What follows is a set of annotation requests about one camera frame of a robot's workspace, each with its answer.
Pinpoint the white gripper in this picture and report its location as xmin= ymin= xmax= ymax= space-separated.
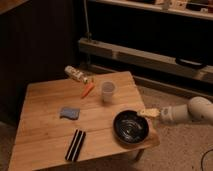
xmin=137 ymin=106 xmax=174 ymax=123

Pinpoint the black ceramic bowl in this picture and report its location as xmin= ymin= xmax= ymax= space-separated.
xmin=113 ymin=110 xmax=149 ymax=145

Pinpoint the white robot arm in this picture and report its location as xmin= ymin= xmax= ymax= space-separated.
xmin=137 ymin=96 xmax=213 ymax=125

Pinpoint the translucent plastic cup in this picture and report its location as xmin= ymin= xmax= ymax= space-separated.
xmin=101 ymin=81 xmax=116 ymax=102

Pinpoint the low wooden shelf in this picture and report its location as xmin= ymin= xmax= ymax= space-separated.
xmin=78 ymin=38 xmax=213 ymax=84

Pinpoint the orange carrot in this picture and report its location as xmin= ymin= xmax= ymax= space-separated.
xmin=81 ymin=83 xmax=95 ymax=98

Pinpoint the white plastic bottle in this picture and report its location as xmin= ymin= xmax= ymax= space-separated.
xmin=64 ymin=66 xmax=88 ymax=84

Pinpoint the blue sponge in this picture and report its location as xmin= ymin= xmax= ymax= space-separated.
xmin=60 ymin=107 xmax=80 ymax=120

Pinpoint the black white striped block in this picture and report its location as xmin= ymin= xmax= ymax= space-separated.
xmin=65 ymin=130 xmax=86 ymax=162

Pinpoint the wooden table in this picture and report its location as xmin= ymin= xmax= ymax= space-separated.
xmin=7 ymin=70 xmax=161 ymax=171

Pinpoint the metal pole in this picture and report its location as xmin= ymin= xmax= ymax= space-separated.
xmin=83 ymin=0 xmax=92 ymax=41

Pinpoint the black handle on shelf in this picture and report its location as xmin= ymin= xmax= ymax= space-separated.
xmin=175 ymin=58 xmax=207 ymax=69

